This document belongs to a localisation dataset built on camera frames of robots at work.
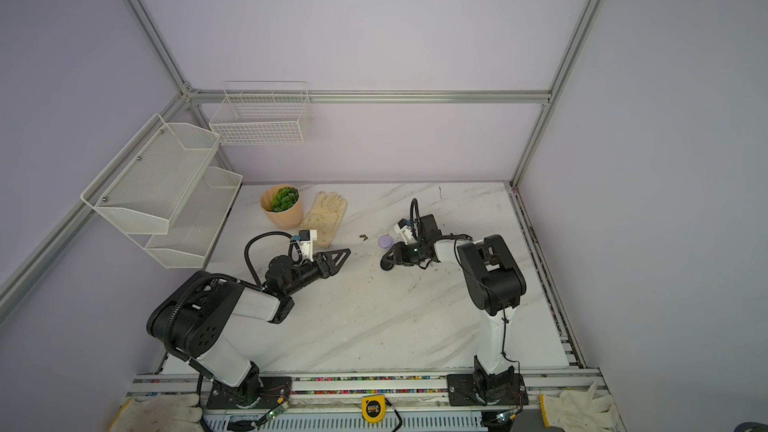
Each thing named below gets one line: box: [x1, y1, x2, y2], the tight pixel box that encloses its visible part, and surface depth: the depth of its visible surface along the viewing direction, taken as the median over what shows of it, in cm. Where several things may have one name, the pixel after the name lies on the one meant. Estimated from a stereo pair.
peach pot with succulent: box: [260, 184, 303, 230], surface depth 103 cm
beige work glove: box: [300, 191, 348, 248], surface depth 113 cm
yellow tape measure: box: [361, 394, 387, 424], surface depth 71 cm
